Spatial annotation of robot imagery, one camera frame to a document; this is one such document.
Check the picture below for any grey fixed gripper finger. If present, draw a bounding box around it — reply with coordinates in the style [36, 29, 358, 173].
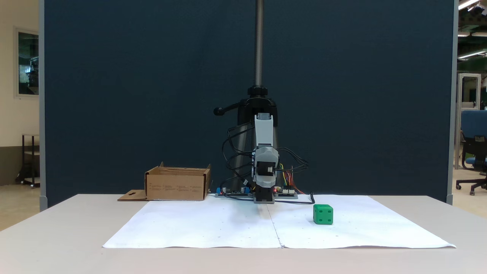
[254, 147, 280, 177]

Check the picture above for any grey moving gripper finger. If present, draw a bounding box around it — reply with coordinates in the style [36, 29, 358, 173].
[254, 174, 275, 187]

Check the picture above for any green die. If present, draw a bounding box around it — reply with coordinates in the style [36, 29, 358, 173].
[313, 204, 334, 225]

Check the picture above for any blue circuit board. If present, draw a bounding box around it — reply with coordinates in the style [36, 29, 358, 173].
[215, 186, 252, 198]

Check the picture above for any circuit board with red light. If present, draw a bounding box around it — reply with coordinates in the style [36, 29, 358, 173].
[274, 186, 298, 199]

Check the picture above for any white paper sheet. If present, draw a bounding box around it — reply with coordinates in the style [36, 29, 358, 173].
[103, 195, 456, 250]

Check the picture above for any brown cardboard box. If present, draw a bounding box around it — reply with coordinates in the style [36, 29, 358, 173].
[117, 162, 212, 201]

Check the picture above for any dark blue partition panel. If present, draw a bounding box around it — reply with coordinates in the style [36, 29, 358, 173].
[39, 0, 458, 212]

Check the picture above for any blue office chair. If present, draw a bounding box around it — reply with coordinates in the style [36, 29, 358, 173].
[456, 110, 487, 196]

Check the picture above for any ceiling light strip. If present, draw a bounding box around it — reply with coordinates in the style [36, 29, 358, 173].
[458, 0, 487, 11]
[458, 49, 487, 60]

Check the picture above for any dark wheeled cart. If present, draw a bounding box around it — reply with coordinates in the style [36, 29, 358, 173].
[16, 134, 40, 188]

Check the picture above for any orange wire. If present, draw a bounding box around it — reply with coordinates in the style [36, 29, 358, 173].
[285, 166, 306, 195]

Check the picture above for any black motor cable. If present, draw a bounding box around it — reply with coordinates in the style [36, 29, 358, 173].
[222, 124, 255, 198]
[278, 147, 309, 174]

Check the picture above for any metal frame cabinet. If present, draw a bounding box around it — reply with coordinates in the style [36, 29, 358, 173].
[455, 73, 482, 170]

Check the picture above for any framed wall window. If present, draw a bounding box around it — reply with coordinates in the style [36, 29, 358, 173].
[14, 27, 40, 97]

